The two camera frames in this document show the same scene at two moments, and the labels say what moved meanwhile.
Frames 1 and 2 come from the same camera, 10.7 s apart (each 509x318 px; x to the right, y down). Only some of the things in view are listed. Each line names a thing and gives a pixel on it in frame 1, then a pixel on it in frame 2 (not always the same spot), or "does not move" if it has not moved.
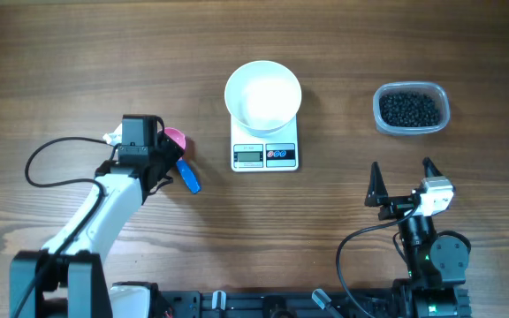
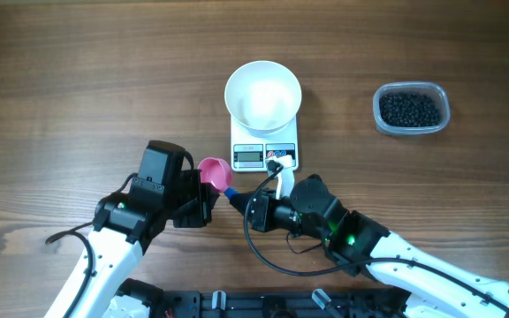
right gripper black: (377, 196) to (259, 215)
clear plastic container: (410, 108) does not move
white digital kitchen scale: (275, 153) does not move
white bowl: (263, 95) does not move
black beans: (408, 109) does not move
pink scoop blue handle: (189, 176) to (217, 172)
